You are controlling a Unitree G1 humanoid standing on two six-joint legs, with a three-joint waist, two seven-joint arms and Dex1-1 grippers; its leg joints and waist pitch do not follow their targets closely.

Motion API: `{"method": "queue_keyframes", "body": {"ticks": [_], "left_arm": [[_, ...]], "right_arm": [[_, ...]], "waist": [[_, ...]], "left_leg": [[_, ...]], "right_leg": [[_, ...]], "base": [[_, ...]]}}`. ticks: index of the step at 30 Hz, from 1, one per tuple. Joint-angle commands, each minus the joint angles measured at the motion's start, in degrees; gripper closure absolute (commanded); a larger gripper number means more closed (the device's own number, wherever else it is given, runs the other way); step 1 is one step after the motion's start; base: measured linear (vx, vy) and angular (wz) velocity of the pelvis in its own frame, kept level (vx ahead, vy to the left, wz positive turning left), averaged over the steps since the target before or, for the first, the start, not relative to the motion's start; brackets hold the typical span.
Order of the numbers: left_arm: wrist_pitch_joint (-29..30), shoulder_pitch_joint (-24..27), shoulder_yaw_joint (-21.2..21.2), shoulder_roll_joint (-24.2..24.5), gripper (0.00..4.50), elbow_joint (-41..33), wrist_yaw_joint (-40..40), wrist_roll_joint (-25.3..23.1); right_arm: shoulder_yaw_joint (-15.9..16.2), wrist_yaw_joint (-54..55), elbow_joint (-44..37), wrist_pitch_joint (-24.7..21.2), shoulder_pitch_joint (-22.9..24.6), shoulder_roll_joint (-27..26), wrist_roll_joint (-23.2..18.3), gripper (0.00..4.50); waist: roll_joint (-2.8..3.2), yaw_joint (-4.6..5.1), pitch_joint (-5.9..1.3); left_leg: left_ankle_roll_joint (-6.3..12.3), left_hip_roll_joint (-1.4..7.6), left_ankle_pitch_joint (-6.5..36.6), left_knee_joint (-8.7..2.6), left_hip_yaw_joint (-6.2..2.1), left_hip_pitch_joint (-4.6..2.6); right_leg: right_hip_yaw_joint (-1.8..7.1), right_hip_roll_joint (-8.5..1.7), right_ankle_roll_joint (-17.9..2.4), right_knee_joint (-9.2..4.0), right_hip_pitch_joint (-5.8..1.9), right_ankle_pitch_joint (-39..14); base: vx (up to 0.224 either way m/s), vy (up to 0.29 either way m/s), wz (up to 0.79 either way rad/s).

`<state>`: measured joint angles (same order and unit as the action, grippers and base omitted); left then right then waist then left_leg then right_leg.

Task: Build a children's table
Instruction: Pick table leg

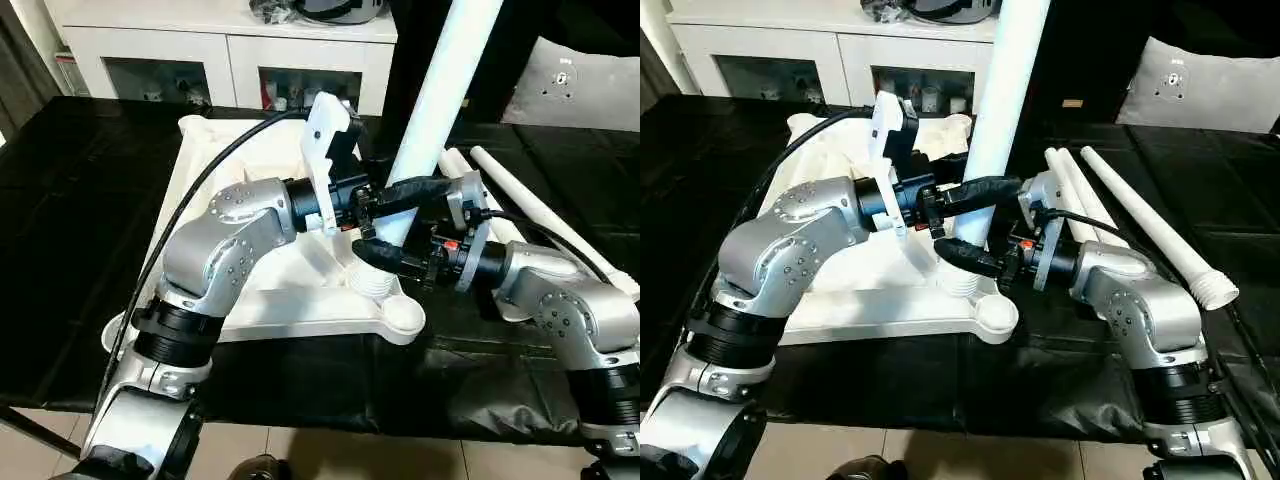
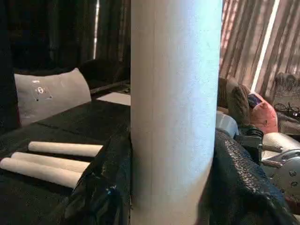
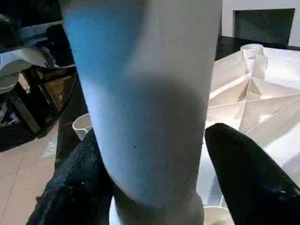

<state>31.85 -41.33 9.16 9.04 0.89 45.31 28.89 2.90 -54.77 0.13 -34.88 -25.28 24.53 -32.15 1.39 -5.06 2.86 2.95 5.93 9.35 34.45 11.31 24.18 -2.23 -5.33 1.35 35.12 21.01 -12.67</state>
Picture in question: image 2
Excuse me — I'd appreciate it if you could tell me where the brown cushion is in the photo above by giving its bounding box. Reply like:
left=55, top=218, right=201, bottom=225
left=218, top=77, right=251, bottom=125

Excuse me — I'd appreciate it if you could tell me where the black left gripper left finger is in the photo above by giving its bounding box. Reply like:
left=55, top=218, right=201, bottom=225
left=47, top=134, right=133, bottom=225

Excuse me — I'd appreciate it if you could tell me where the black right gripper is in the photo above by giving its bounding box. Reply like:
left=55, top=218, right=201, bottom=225
left=234, top=124, right=264, bottom=162

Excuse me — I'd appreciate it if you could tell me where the grey cushion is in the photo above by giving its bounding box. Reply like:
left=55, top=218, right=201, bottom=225
left=13, top=67, right=92, bottom=128

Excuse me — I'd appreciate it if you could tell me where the white flat board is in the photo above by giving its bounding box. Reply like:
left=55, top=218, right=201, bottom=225
left=96, top=91, right=132, bottom=106

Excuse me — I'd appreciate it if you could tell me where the dark curtain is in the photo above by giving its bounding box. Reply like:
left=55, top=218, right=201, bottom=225
left=0, top=0, right=132, bottom=71

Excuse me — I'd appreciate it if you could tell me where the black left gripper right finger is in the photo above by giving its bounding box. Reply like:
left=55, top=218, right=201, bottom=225
left=199, top=129, right=300, bottom=225

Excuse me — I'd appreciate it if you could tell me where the pink cushion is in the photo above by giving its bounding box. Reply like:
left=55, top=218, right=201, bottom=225
left=248, top=91, right=279, bottom=134

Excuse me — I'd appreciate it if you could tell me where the beige curtain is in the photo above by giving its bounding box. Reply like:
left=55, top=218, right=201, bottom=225
left=218, top=0, right=300, bottom=94

